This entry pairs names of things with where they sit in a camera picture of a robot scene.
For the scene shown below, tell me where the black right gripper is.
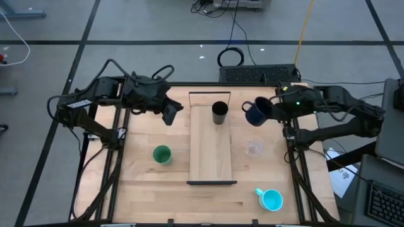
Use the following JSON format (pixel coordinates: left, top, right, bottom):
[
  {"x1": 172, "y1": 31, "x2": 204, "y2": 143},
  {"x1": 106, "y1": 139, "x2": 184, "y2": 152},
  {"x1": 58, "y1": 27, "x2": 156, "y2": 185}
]
[{"x1": 264, "y1": 84, "x2": 306, "y2": 123}]

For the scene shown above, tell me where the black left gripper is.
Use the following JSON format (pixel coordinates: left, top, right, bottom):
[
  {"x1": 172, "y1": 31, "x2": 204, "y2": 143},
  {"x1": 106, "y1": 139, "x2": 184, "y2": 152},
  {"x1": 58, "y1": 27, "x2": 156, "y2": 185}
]
[{"x1": 124, "y1": 76, "x2": 184, "y2": 115}]

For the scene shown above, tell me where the dark blue enamel mug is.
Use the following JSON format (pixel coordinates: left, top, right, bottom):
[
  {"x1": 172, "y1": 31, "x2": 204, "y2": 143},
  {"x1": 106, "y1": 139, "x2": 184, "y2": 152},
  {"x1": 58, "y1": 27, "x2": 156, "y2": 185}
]
[{"x1": 241, "y1": 96, "x2": 274, "y2": 127}]

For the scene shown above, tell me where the tall black cup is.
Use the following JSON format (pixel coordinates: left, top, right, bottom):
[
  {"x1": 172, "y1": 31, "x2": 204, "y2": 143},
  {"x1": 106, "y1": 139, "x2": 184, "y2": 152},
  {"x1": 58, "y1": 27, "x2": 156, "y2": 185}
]
[{"x1": 211, "y1": 100, "x2": 229, "y2": 125}]

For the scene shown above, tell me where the clear glass cup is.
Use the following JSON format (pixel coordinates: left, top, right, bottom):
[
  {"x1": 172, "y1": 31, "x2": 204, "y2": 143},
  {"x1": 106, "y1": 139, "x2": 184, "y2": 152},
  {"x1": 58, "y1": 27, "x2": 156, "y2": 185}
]
[{"x1": 245, "y1": 137, "x2": 265, "y2": 159}]

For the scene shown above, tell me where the green plastic cup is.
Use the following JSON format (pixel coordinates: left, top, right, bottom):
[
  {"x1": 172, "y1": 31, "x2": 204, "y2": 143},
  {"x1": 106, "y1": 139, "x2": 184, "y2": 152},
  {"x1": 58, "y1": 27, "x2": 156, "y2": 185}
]
[{"x1": 152, "y1": 144, "x2": 174, "y2": 166}]

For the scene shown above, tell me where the cyan ceramic mug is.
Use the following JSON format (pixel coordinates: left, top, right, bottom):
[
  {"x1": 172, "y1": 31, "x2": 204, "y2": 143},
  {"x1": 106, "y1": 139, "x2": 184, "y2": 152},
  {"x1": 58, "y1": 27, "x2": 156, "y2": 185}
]
[{"x1": 254, "y1": 187, "x2": 284, "y2": 212}]

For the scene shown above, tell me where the black computer case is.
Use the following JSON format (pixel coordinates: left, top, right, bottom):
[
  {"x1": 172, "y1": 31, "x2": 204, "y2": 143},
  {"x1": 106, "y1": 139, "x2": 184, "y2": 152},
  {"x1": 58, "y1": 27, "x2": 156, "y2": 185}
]
[{"x1": 218, "y1": 64, "x2": 300, "y2": 84}]

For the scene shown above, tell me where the wooden tray board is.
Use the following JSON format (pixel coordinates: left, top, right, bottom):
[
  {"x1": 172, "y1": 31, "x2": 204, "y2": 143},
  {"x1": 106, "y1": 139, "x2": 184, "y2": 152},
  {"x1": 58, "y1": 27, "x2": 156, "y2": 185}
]
[{"x1": 186, "y1": 91, "x2": 238, "y2": 186}]

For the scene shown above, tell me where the white printed paper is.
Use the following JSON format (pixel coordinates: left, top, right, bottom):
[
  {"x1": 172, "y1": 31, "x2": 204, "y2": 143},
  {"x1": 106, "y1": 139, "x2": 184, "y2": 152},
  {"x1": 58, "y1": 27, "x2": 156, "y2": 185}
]
[{"x1": 324, "y1": 147, "x2": 359, "y2": 199}]

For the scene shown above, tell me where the grey laptop lid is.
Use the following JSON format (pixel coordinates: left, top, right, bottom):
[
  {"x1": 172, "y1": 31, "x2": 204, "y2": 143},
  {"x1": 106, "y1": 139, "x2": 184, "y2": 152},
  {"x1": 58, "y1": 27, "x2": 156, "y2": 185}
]
[{"x1": 374, "y1": 78, "x2": 404, "y2": 170}]

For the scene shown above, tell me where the black keyboard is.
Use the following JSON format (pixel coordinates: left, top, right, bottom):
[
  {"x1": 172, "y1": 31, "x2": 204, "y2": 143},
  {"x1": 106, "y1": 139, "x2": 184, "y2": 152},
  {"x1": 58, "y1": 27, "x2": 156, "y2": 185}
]
[{"x1": 364, "y1": 180, "x2": 404, "y2": 227}]

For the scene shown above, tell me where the grey table foot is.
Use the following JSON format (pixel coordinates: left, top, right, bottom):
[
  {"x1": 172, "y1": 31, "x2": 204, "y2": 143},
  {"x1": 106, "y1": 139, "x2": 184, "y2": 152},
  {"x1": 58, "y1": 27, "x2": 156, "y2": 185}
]
[
  {"x1": 0, "y1": 0, "x2": 47, "y2": 19},
  {"x1": 0, "y1": 86, "x2": 19, "y2": 96}
]

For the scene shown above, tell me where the black aluminium table frame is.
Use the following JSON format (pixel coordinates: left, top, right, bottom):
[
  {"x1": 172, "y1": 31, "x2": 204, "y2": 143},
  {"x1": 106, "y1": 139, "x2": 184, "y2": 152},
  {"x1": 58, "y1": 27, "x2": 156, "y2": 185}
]
[{"x1": 68, "y1": 71, "x2": 340, "y2": 227}]

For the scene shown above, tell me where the black floor cable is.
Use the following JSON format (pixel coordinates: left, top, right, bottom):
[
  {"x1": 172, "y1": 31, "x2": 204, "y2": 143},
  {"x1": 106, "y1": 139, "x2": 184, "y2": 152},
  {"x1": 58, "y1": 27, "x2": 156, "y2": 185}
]
[{"x1": 235, "y1": 18, "x2": 257, "y2": 66}]

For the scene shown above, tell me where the black coiled cable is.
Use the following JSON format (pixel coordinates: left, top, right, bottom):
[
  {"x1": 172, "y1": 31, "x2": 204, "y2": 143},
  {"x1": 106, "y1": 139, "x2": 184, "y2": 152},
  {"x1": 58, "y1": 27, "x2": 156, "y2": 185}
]
[{"x1": 217, "y1": 0, "x2": 246, "y2": 67}]

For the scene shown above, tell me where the thin black cable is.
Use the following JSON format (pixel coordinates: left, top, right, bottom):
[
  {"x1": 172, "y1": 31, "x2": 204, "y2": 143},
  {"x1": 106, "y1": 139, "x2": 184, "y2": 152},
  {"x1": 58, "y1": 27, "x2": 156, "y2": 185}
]
[{"x1": 300, "y1": 78, "x2": 386, "y2": 86}]

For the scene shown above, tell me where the yellow cable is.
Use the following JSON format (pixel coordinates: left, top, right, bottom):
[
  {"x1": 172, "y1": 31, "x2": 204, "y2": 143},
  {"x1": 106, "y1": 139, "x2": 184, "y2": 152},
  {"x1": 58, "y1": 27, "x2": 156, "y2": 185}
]
[{"x1": 294, "y1": 0, "x2": 316, "y2": 66}]

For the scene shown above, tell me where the white cable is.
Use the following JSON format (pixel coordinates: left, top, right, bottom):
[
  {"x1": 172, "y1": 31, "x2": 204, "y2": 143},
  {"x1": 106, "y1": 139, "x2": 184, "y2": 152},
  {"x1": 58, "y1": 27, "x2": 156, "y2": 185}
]
[{"x1": 0, "y1": 11, "x2": 32, "y2": 67}]

